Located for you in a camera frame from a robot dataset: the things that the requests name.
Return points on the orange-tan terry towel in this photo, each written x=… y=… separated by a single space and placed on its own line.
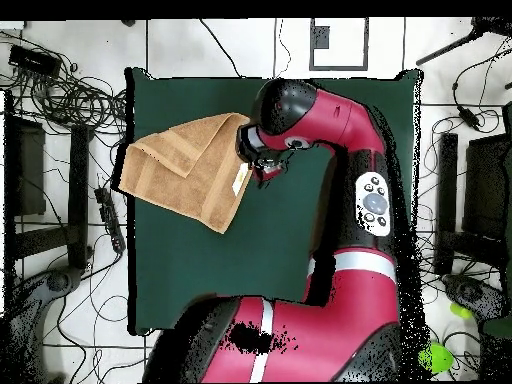
x=188 y=172

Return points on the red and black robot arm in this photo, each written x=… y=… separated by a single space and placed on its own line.
x=340 y=312

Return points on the dark green table cloth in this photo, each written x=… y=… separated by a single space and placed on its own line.
x=264 y=248

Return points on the black power strip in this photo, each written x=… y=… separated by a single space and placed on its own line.
x=110 y=220

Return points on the black power adapter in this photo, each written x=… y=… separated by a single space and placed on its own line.
x=468 y=118

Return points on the black tripod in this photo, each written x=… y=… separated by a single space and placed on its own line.
x=444 y=50

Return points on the dark tripod base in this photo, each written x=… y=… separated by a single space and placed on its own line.
x=472 y=294
x=60 y=280

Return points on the small green object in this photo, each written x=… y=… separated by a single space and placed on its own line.
x=460 y=311

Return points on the bright green ball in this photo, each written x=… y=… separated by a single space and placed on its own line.
x=440 y=358

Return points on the black electronics box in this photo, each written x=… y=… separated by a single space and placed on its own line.
x=34 y=60

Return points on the grey square floor frame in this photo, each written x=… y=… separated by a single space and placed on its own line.
x=320 y=38

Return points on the black metal frame stand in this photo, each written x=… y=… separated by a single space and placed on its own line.
x=78 y=180
x=447 y=180

